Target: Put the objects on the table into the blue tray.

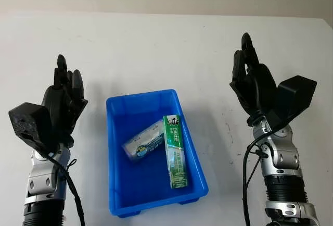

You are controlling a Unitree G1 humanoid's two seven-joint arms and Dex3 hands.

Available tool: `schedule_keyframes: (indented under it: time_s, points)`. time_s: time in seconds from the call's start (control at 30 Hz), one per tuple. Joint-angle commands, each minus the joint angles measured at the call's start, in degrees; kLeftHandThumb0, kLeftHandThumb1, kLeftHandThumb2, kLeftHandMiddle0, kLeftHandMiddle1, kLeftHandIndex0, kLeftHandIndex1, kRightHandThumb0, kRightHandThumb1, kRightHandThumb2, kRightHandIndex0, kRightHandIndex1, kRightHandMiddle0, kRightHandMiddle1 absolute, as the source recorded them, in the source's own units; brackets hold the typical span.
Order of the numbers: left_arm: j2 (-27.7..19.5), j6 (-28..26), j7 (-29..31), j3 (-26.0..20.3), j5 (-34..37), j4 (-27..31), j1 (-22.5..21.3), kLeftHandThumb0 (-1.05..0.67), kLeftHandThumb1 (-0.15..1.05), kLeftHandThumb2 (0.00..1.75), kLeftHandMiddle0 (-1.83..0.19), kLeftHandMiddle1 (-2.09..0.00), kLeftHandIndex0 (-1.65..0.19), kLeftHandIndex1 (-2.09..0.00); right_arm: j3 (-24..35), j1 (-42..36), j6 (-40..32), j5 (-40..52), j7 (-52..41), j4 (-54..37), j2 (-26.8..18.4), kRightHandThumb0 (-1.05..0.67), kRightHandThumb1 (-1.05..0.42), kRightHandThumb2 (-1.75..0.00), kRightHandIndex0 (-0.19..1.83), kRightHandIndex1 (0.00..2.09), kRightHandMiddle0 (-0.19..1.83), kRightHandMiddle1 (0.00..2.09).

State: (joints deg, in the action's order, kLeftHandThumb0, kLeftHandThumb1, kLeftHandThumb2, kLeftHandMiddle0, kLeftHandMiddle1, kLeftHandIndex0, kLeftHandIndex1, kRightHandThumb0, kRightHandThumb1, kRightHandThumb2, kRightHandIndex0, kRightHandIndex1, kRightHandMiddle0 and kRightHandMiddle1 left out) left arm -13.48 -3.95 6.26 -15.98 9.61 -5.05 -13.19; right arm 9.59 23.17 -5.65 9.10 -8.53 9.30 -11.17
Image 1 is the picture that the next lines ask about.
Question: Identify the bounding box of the green toothpaste box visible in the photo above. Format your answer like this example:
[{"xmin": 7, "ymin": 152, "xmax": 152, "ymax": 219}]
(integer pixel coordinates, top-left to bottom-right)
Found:
[{"xmin": 162, "ymin": 114, "xmax": 189, "ymax": 190}]

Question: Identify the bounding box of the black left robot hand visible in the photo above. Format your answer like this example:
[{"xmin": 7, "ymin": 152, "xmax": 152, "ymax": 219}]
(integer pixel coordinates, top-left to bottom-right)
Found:
[{"xmin": 41, "ymin": 54, "xmax": 89, "ymax": 149}]

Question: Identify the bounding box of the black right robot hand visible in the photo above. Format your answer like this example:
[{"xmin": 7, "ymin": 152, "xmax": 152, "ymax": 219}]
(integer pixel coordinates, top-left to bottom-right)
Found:
[{"xmin": 229, "ymin": 32, "xmax": 278, "ymax": 128}]

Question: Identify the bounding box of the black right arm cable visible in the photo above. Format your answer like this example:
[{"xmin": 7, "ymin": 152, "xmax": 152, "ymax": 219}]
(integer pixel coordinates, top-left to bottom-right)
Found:
[{"xmin": 241, "ymin": 123, "xmax": 287, "ymax": 226}]

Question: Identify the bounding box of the purple bag roll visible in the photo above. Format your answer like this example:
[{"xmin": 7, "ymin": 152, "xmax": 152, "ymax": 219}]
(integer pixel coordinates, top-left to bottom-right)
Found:
[{"xmin": 121, "ymin": 118, "xmax": 168, "ymax": 165}]

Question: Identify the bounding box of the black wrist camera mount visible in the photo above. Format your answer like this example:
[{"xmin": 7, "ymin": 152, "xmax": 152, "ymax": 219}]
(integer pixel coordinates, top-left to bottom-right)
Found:
[
  {"xmin": 8, "ymin": 102, "xmax": 57, "ymax": 154},
  {"xmin": 265, "ymin": 75, "xmax": 318, "ymax": 128}
]

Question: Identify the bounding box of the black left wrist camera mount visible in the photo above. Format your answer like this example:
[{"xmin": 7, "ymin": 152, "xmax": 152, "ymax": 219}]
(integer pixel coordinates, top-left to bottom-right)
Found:
[{"xmin": 8, "ymin": 102, "xmax": 57, "ymax": 154}]

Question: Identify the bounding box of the blue plastic tray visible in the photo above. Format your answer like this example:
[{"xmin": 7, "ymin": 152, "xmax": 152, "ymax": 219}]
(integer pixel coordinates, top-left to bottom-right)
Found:
[{"xmin": 105, "ymin": 88, "xmax": 210, "ymax": 217}]

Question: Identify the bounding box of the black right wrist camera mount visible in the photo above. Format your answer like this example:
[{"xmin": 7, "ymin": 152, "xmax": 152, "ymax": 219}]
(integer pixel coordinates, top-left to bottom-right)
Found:
[{"xmin": 265, "ymin": 75, "xmax": 318, "ymax": 128}]

